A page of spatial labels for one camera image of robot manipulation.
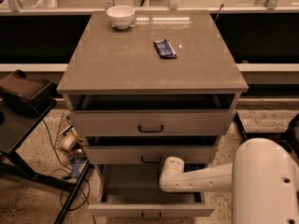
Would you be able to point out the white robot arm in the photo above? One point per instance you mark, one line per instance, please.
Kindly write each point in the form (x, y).
(263, 180)

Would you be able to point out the grey drawer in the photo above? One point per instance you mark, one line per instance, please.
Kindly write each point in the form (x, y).
(152, 149)
(147, 123)
(132, 190)

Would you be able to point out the white bowl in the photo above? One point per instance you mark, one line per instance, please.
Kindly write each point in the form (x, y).
(121, 16)

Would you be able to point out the tape roll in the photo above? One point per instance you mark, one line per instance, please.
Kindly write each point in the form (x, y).
(68, 142)

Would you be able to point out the grey drawer cabinet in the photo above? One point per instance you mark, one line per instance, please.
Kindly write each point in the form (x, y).
(121, 70)

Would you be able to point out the wire basket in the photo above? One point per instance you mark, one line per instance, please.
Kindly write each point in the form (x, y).
(66, 127)

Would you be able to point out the brown box on table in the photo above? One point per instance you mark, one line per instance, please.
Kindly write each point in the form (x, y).
(24, 94)

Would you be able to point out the black side table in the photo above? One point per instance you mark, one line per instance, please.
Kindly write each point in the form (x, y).
(14, 129)

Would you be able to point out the black chair base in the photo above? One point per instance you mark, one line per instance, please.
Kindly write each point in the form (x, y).
(289, 139)

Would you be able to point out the blue snack packet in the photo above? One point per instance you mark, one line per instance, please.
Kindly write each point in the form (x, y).
(165, 49)

